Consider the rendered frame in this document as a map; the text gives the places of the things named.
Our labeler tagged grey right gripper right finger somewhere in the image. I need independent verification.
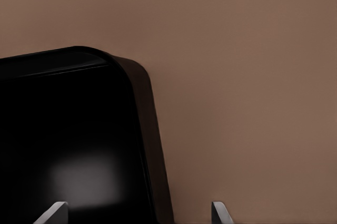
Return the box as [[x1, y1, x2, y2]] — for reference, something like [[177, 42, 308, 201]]
[[211, 201, 234, 224]]

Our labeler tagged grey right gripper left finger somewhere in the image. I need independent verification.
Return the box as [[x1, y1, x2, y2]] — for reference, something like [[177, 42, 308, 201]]
[[33, 201, 69, 224]]

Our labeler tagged black storage box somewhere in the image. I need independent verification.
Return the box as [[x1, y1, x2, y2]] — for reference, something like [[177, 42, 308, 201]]
[[0, 46, 175, 224]]

